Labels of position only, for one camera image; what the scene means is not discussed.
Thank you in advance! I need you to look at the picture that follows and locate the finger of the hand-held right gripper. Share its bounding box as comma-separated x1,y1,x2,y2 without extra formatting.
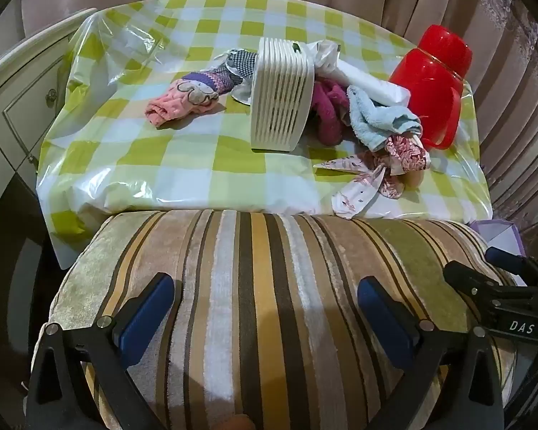
484,246,538,285
443,261,527,310

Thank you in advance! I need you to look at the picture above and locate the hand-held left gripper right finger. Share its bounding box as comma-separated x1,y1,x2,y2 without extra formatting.
357,277,505,430

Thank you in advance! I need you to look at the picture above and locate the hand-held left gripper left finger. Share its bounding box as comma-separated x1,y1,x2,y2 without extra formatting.
24,272,176,430

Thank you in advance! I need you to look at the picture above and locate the red white floral cloth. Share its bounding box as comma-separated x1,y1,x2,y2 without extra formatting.
313,137,432,220

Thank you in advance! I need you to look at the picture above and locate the magenta knitted cloth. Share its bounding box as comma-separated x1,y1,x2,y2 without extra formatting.
311,78,353,146

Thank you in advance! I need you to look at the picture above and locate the purple white paper box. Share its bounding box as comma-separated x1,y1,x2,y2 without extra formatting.
468,219,527,278

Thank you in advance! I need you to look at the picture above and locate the striped velvet cushion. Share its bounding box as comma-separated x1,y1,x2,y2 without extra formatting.
31,208,521,430

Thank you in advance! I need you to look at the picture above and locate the green white checked plastic tablecloth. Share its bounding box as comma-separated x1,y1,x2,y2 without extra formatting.
36,0,494,269

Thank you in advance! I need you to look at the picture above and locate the pale blue terry towel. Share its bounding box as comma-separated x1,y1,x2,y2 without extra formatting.
346,85,424,152

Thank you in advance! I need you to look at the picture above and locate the red plastic thermos jug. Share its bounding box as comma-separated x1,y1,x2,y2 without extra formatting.
388,24,472,149

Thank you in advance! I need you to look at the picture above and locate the pink purple patterned sock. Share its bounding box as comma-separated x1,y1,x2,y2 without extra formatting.
144,72,247,127

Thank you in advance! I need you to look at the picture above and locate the white folded cloth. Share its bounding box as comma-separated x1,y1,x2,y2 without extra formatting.
336,60,411,106

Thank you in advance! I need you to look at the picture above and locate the cream wooden cabinet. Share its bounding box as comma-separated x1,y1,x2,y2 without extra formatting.
0,8,99,252

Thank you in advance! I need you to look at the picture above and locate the white slatted plastic box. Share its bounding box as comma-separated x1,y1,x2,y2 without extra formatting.
250,37,317,152

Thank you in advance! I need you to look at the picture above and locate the white plastic bag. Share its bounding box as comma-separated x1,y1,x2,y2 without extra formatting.
302,40,341,77

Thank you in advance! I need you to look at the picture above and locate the black white houndstooth cloth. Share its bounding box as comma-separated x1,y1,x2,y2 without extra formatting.
213,49,258,104

